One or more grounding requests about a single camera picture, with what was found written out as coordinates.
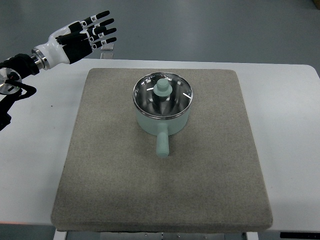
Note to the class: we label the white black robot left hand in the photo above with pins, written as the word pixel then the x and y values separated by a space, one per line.
pixel 74 41

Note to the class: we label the glass lid with green knob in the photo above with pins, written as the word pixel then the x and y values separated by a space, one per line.
pixel 162 95

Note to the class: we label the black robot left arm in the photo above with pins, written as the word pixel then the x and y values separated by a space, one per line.
pixel 12 72

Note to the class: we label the mint green saucepan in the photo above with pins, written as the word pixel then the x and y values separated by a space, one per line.
pixel 162 129

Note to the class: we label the grey felt mat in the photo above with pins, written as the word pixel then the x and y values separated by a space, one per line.
pixel 113 181

